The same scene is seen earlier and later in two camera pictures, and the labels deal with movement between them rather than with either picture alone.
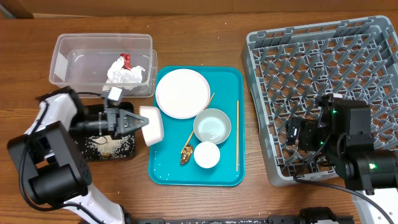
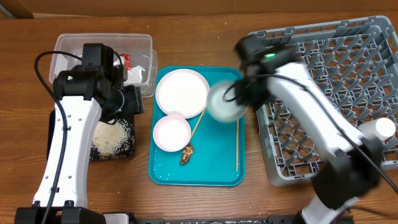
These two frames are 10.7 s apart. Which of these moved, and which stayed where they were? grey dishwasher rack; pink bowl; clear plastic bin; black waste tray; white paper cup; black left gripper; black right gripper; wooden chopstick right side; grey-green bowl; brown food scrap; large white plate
Moved: white paper cup; grey-green bowl; black right gripper; pink bowl; black left gripper
Stayed: black waste tray; brown food scrap; large white plate; wooden chopstick right side; clear plastic bin; grey dishwasher rack
